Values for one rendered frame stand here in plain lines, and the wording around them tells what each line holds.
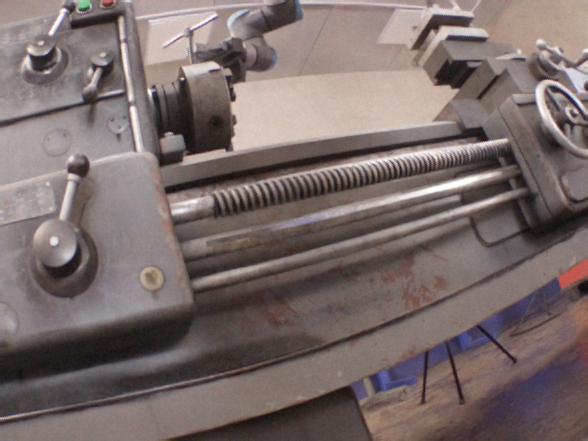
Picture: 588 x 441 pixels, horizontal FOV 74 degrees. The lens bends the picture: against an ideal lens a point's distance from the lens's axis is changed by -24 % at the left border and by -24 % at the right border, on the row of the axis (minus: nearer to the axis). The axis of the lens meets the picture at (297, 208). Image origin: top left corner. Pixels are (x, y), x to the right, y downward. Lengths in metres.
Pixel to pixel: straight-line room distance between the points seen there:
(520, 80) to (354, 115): 4.35
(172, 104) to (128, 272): 0.58
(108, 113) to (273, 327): 0.47
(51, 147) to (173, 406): 0.49
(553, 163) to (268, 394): 0.76
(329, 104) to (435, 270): 4.51
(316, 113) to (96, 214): 4.68
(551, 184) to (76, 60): 1.00
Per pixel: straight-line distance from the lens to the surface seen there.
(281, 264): 0.72
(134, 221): 0.63
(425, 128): 1.06
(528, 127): 1.06
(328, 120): 5.22
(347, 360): 0.62
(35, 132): 0.88
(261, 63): 1.44
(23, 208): 0.66
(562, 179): 1.04
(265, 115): 5.03
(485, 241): 1.03
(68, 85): 0.91
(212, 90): 1.09
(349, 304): 0.83
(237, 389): 0.58
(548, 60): 1.20
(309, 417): 0.70
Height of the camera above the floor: 0.44
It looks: 19 degrees up
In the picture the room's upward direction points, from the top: 21 degrees counter-clockwise
